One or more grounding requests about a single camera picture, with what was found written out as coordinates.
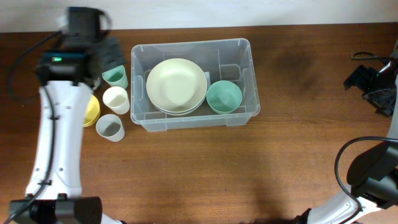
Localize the beige large bowl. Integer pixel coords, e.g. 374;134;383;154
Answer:
152;96;206;116
146;58;208;113

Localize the yellow small bowl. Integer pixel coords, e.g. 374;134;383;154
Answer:
83;95;101;128

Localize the grey cup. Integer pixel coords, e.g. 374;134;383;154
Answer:
96;114;125;142

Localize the clear plastic storage container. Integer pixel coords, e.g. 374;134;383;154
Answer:
131;38;261;132

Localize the cream white cup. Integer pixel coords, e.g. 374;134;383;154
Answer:
102;86;130;114

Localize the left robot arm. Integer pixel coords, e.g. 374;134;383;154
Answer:
7;7;125;223

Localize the mint green cup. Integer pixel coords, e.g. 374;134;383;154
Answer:
102;65;129;89

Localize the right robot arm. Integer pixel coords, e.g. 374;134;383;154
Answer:
294;49;397;224

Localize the mint green small bowl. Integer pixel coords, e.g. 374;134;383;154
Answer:
206;80;243;114

